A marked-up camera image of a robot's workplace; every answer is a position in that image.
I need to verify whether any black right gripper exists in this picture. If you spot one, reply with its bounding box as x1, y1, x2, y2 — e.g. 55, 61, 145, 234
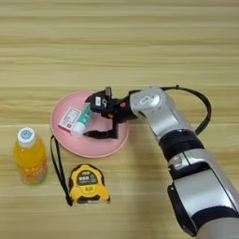
83, 86, 138, 140

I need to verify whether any teal tube white cap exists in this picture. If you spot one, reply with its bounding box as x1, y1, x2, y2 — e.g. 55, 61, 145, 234
70, 103, 93, 139

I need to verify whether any yellow tape measure black strap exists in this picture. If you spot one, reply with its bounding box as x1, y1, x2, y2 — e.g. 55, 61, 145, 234
49, 134, 111, 207

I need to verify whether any pink round plate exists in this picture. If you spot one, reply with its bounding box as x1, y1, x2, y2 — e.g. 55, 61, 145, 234
49, 90, 131, 159

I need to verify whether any orange juice bottle white cap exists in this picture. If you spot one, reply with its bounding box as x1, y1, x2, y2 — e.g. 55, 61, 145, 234
12, 126, 49, 185

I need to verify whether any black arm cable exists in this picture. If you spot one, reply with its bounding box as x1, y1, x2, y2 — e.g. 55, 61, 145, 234
161, 84, 213, 136

